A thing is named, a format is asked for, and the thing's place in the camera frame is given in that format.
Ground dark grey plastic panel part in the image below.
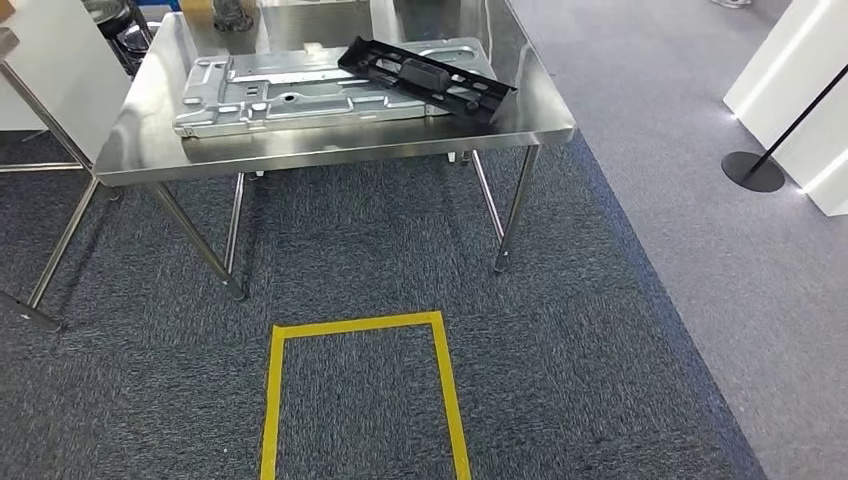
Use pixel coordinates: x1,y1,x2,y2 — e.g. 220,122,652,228
336,35,519,127

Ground stainless steel workbench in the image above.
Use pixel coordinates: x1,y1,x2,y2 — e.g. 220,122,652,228
0,0,579,334

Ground stamped grey metal plate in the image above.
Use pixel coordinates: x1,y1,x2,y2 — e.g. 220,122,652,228
172,36,499,140

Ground black stanchion base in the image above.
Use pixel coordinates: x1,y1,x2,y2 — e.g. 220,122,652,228
720,62,848,195

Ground black round stool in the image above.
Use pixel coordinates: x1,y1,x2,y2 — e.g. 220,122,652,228
80,0,137,38
115,21,164,58

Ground white partition panel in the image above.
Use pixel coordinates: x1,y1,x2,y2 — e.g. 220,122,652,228
0,0,134,167
722,0,848,218

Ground grey corrugated hose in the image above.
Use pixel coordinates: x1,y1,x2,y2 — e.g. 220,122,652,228
211,0,256,34

